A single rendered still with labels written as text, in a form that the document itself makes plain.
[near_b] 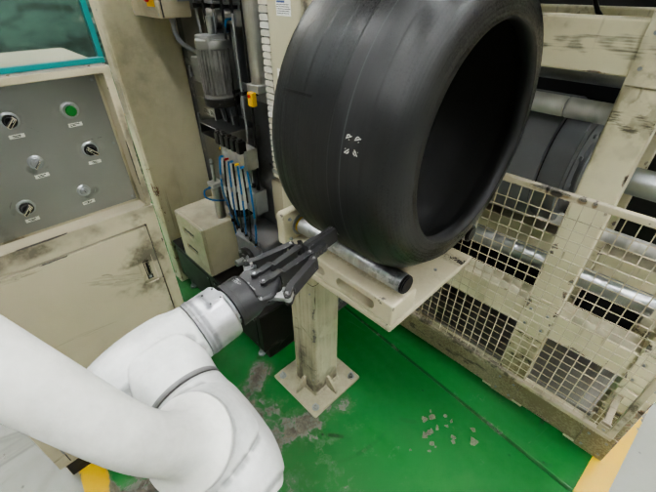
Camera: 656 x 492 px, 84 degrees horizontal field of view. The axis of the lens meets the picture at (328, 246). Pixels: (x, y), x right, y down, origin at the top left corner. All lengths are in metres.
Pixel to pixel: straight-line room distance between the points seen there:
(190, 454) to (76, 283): 0.88
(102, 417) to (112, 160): 0.89
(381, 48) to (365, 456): 1.36
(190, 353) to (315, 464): 1.08
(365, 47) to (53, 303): 1.02
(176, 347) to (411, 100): 0.45
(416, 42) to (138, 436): 0.54
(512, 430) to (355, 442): 0.62
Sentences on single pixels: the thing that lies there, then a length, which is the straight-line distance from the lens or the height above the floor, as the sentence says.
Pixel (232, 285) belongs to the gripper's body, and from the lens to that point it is 0.58.
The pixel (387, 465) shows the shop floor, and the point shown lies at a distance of 1.57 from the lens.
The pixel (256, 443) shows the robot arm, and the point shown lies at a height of 1.00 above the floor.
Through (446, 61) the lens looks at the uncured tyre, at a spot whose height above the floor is 1.34.
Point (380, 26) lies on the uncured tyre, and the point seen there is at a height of 1.38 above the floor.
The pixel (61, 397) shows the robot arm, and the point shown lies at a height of 1.17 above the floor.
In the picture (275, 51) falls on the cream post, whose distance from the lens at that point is 0.98.
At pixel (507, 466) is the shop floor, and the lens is 1.68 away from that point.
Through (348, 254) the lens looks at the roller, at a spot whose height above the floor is 0.91.
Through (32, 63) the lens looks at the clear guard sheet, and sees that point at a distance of 1.08.
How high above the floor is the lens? 1.43
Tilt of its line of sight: 36 degrees down
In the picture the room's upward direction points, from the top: straight up
